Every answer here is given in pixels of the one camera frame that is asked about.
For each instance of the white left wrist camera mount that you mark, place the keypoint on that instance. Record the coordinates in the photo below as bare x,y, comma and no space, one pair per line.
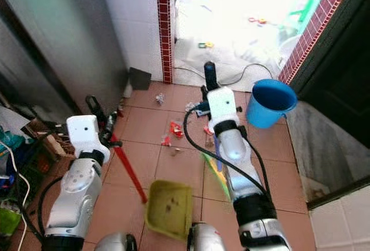
84,138

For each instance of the grey metal door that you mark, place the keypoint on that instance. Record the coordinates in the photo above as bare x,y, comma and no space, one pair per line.
69,31

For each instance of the black metal door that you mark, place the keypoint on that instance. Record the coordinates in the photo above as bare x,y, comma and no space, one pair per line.
335,48

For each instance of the small white crumpled paper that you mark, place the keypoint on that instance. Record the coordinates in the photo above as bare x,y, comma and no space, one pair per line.
159,98

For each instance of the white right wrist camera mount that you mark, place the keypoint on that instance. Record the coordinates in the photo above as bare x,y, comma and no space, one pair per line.
224,105

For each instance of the brown cardboard box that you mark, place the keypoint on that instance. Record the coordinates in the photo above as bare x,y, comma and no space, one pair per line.
49,141

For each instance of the bright green plastic container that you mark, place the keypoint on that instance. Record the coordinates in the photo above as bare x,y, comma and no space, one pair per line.
8,221

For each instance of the large red litter wrapper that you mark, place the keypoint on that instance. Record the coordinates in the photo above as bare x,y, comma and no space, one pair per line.
176,128

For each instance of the teal plastic bag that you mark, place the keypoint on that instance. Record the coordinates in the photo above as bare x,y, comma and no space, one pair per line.
11,141

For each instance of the grey robot left leg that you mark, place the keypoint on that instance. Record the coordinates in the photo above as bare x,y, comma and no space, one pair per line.
115,243

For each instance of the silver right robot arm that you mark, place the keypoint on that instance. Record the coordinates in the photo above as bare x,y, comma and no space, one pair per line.
234,147

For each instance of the red and yellow toy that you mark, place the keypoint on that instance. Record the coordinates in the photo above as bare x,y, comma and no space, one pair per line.
257,20

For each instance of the green and yellow toy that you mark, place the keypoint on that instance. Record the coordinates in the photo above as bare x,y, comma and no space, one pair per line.
206,45

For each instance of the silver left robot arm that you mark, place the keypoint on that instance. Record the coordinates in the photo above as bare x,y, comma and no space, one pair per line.
78,187

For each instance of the blue plastic bucket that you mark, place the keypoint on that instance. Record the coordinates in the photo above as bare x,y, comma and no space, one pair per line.
269,103

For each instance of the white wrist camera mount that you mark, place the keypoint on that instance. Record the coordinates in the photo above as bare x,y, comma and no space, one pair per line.
84,138
224,105

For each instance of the green plastic stool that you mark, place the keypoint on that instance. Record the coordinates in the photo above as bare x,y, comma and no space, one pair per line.
303,11

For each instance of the grey robot right leg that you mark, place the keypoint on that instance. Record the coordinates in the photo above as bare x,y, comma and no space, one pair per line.
205,238

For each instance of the small red litter scrap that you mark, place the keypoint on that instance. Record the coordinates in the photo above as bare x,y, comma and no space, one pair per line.
166,141

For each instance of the grey robot leg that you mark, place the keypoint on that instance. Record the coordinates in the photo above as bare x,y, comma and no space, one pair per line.
205,238
115,243

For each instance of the white crumpled plastic wrapper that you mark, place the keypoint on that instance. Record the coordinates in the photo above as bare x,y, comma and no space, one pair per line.
191,107

